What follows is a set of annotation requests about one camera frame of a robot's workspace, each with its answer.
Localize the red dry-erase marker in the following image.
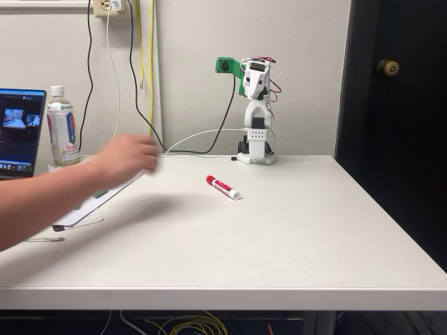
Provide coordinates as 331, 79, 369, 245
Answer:
205, 174, 241, 202

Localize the person's hand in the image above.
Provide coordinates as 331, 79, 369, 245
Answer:
97, 133, 161, 185

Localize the brass door knob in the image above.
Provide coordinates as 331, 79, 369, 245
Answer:
376, 58, 401, 77

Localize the black door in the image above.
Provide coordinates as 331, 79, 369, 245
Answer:
334, 0, 447, 273

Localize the plastic tea bottle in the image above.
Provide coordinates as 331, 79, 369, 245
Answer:
46, 85, 82, 166

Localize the white mesh pad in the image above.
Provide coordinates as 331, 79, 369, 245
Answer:
64, 208, 105, 230

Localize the white sheet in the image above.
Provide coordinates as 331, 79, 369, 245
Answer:
52, 169, 146, 227

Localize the grey laptop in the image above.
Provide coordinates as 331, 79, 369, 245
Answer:
0, 88, 47, 181

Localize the grey table leg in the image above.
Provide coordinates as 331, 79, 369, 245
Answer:
302, 311, 338, 335

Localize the black camera cable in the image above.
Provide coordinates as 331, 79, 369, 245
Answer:
125, 0, 237, 154

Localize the white robot usb cable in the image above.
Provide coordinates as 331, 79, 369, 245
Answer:
159, 128, 249, 158

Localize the white charger cable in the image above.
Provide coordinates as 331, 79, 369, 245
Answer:
96, 6, 130, 158

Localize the beige wall outlet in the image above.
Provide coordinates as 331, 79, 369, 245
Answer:
93, 0, 127, 19

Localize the black power cable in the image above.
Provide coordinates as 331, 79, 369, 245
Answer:
78, 0, 95, 154

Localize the white wall trim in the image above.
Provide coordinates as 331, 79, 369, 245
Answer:
0, 0, 91, 8

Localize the yellow cable bundle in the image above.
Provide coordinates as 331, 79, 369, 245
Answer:
145, 312, 228, 335

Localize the white cable under table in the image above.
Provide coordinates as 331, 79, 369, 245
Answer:
120, 310, 147, 335

